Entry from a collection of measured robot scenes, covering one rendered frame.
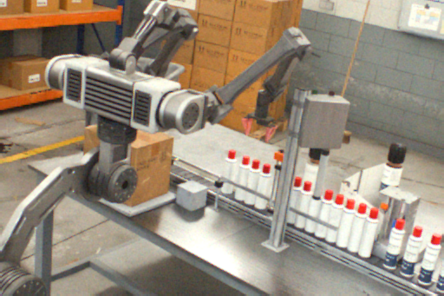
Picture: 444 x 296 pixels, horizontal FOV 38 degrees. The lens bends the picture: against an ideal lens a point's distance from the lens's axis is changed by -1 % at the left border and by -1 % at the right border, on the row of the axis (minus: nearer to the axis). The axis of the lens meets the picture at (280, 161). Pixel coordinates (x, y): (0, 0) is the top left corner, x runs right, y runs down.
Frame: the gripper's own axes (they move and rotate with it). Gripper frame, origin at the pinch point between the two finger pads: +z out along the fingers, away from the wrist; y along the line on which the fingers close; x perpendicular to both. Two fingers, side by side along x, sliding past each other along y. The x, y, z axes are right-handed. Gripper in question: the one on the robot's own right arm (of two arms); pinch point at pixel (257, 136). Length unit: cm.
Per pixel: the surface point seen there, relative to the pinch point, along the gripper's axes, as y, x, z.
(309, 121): -28.5, 16.5, -18.3
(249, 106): 159, -290, 80
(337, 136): -37.4, 6.8, -13.1
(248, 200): 0.3, -2.7, 30.4
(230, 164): 13.2, -4.6, 18.2
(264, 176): -5.5, -2.1, 17.0
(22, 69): 354, -194, 84
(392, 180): -47, -56, 19
